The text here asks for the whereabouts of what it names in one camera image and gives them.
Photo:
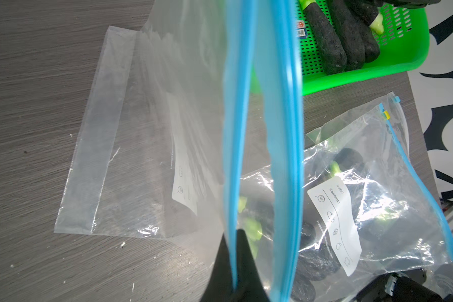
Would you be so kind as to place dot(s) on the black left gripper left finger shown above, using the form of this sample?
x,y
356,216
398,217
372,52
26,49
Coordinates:
x,y
220,285

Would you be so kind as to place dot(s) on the blue barcode sticker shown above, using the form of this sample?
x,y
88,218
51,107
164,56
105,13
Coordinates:
x,y
301,29

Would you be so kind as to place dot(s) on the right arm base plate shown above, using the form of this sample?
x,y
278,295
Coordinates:
x,y
400,286

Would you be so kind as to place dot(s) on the green plastic basket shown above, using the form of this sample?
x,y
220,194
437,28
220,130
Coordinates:
x,y
404,46

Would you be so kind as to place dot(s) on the lifted clear zip-top bag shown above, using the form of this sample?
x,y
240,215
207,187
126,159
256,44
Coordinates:
x,y
391,103

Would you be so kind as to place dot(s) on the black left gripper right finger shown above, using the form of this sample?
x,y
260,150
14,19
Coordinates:
x,y
249,286

